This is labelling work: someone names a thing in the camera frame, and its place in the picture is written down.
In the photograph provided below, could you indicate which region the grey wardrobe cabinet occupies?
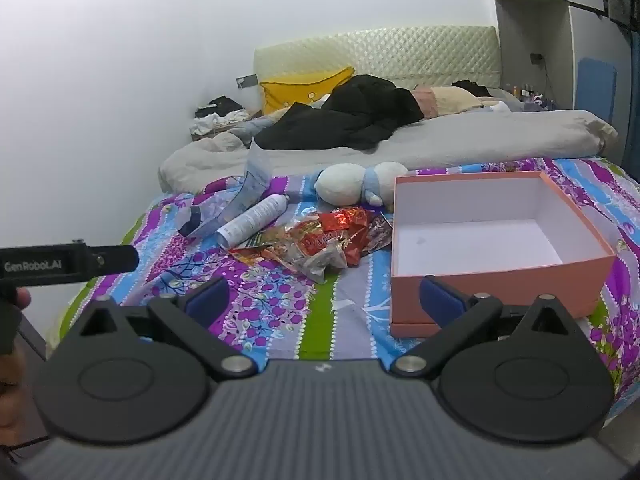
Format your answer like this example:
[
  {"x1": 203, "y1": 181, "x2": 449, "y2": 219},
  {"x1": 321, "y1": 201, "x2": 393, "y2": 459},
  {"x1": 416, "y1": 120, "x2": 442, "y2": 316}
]
[{"x1": 487, "y1": 0, "x2": 608, "y2": 111}]

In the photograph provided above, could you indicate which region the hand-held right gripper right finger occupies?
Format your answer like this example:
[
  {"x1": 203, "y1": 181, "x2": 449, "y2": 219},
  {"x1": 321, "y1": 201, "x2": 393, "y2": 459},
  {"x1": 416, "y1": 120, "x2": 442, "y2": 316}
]
[{"x1": 390, "y1": 275, "x2": 571, "y2": 379}]

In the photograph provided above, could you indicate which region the grey blue clothing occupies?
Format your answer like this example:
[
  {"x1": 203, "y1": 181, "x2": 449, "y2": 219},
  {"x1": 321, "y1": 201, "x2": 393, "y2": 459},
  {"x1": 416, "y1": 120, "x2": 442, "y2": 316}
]
[{"x1": 227, "y1": 112, "x2": 281, "y2": 148}]

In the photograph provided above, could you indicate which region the purple floral bed sheet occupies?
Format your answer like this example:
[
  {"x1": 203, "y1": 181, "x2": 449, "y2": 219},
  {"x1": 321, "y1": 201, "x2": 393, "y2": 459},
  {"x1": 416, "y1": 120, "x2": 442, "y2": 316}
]
[{"x1": 50, "y1": 156, "x2": 640, "y2": 411}]

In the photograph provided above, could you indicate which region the pink cardboard box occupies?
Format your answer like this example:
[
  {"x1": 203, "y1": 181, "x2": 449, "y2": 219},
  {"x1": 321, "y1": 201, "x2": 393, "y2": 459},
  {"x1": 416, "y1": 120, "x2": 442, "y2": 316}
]
[{"x1": 389, "y1": 170, "x2": 617, "y2": 339}]

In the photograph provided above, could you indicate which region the heap of white black clothes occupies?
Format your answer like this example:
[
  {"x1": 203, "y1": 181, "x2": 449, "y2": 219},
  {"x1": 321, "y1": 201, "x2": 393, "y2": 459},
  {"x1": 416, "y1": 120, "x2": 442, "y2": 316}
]
[{"x1": 192, "y1": 96, "x2": 251, "y2": 133}]

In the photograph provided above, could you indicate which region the black jacket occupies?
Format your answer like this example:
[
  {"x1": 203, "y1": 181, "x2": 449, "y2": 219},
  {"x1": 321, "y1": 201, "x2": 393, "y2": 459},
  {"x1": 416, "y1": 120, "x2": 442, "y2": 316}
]
[{"x1": 255, "y1": 74, "x2": 426, "y2": 152}]

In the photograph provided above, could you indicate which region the black clothing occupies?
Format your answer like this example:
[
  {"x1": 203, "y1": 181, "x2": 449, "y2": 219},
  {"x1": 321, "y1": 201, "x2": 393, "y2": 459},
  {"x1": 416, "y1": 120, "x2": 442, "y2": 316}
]
[{"x1": 451, "y1": 80, "x2": 493, "y2": 97}]

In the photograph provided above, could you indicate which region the group of small bottles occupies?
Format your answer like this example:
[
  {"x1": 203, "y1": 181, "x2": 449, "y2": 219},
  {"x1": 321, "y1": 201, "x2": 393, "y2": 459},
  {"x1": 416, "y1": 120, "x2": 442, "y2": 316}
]
[{"x1": 505, "y1": 82, "x2": 556, "y2": 111}]

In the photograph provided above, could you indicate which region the yellow pillow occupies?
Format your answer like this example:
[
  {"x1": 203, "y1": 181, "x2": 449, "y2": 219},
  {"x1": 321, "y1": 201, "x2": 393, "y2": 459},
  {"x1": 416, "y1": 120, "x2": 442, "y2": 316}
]
[{"x1": 259, "y1": 66, "x2": 356, "y2": 115}]

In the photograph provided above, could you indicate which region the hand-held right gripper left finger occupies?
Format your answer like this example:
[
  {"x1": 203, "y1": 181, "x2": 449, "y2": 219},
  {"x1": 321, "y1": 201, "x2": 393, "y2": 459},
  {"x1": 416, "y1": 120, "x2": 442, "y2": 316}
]
[{"x1": 75, "y1": 276, "x2": 257, "y2": 382}]

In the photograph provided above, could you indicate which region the white spray bottle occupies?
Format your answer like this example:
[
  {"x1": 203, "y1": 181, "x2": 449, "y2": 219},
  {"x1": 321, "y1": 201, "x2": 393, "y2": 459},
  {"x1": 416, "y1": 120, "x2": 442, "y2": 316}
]
[{"x1": 216, "y1": 193, "x2": 290, "y2": 250}]

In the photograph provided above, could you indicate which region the pink beige pillow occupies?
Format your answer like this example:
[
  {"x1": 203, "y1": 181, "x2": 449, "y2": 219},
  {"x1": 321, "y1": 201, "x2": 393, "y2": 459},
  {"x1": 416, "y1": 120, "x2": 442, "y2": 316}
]
[{"x1": 412, "y1": 86, "x2": 501, "y2": 117}]

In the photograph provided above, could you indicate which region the black cable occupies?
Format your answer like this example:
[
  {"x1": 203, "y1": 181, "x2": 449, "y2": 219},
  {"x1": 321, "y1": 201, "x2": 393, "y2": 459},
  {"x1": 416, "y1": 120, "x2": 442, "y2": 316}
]
[{"x1": 0, "y1": 435, "x2": 51, "y2": 461}]

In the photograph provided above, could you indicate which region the blue curtain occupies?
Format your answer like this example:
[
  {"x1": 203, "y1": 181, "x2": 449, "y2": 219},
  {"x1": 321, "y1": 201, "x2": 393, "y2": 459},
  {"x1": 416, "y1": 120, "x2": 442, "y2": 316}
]
[{"x1": 622, "y1": 30, "x2": 640, "y2": 181}]

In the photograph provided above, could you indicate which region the grey duvet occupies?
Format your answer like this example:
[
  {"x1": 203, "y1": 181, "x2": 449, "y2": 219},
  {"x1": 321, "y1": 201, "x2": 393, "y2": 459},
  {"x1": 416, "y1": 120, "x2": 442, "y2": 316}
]
[{"x1": 159, "y1": 109, "x2": 618, "y2": 193}]

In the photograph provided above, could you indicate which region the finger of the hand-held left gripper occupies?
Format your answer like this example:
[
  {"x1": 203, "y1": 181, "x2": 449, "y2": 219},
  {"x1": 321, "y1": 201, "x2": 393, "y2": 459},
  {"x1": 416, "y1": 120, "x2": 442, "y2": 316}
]
[{"x1": 89, "y1": 244, "x2": 140, "y2": 277}]

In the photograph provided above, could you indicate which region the pile of snack packets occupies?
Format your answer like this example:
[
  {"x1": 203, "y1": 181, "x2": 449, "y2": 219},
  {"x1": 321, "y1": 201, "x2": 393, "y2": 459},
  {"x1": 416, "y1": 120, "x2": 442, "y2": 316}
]
[{"x1": 229, "y1": 207, "x2": 393, "y2": 283}]

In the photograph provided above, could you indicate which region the blue padded board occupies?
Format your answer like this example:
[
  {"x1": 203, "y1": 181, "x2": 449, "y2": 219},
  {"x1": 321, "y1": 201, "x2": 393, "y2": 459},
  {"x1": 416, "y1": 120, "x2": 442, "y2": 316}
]
[{"x1": 576, "y1": 57, "x2": 618, "y2": 122}]

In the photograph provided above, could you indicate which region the person's left hand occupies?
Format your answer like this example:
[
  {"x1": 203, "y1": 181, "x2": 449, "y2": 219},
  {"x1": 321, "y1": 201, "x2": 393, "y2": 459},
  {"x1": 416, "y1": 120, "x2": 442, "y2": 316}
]
[{"x1": 0, "y1": 287, "x2": 34, "y2": 433}]

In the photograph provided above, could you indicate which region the cream quilted headboard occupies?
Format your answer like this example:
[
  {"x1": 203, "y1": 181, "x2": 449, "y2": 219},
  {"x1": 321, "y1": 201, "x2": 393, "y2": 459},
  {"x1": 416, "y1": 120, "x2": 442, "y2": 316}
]
[{"x1": 252, "y1": 25, "x2": 502, "y2": 106}]

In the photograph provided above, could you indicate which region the white blue plush toy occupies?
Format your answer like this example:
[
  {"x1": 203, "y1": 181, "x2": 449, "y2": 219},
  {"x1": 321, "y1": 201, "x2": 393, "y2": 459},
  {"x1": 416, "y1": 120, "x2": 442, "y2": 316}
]
[{"x1": 312, "y1": 161, "x2": 408, "y2": 207}]

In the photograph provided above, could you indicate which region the clear plastic pouch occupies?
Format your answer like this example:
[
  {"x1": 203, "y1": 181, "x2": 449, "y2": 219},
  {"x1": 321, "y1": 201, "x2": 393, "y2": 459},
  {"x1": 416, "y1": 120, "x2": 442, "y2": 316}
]
[{"x1": 177, "y1": 139, "x2": 273, "y2": 239}]

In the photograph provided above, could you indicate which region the light grey pillow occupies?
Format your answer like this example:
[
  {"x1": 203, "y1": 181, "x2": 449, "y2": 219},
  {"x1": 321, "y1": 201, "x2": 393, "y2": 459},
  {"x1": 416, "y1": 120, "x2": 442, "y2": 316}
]
[{"x1": 480, "y1": 87, "x2": 526, "y2": 113}]

